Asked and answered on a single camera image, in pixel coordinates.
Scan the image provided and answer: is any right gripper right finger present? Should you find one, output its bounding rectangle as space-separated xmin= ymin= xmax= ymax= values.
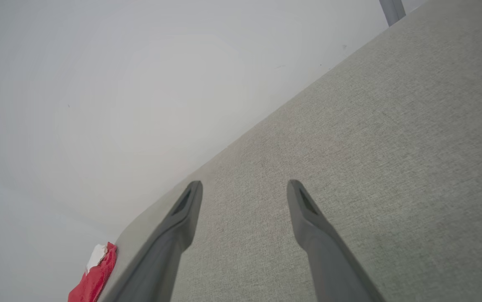
xmin=287 ymin=180 xmax=386 ymax=302

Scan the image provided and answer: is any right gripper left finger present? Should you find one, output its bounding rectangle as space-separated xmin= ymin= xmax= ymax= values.
xmin=100 ymin=180 xmax=203 ymax=302

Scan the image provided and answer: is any grey metal post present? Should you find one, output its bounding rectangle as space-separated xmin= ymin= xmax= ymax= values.
xmin=378 ymin=0 xmax=406 ymax=26

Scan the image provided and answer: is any red and white shirt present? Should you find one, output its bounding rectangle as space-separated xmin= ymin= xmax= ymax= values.
xmin=68 ymin=242 xmax=117 ymax=302

